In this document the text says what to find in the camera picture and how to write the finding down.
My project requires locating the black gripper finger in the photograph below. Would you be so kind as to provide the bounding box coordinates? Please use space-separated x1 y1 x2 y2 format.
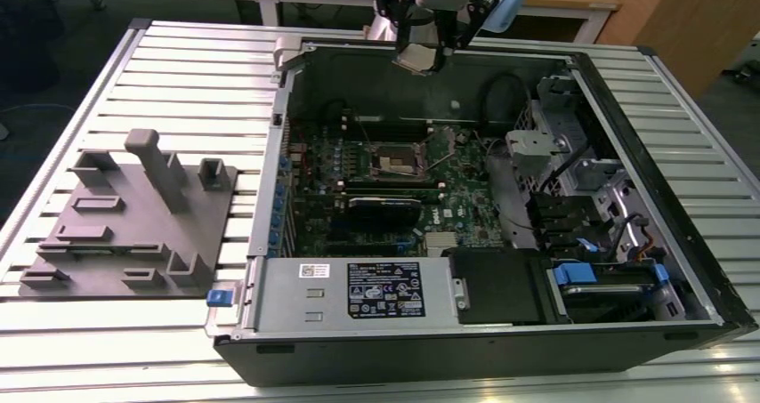
393 0 421 64
434 0 495 74

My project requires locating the CPU socket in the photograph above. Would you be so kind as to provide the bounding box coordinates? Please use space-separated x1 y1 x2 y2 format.
367 141 434 183

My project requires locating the pale blue teach pendant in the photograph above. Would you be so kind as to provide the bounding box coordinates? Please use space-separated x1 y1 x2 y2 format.
483 0 533 33

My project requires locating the silver metal drive cage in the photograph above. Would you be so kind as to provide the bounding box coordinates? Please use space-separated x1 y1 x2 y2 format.
503 74 605 199

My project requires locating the green motherboard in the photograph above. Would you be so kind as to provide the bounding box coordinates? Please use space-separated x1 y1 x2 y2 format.
283 120 518 260

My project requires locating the wooden cabinet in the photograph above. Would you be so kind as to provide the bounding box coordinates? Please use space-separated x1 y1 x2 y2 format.
610 0 760 100

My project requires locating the silver chipset heatsink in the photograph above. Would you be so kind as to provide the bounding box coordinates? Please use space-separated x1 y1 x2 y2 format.
425 230 463 249

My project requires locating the black plastic drive bay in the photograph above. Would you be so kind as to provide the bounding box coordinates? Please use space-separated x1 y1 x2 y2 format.
527 192 605 249

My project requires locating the hard disk in blue carrier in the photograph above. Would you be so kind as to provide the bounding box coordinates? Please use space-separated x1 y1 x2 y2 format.
549 260 669 324

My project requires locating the silver power supply unit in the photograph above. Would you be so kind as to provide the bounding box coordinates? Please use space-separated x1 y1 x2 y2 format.
251 256 462 333

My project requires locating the grey parts rack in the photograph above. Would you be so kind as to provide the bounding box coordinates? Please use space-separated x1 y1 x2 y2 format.
16 128 240 298

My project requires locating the black open PC case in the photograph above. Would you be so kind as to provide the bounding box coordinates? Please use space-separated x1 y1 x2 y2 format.
204 36 760 389

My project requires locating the thick black cable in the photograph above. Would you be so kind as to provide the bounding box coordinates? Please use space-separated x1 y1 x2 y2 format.
477 71 530 126

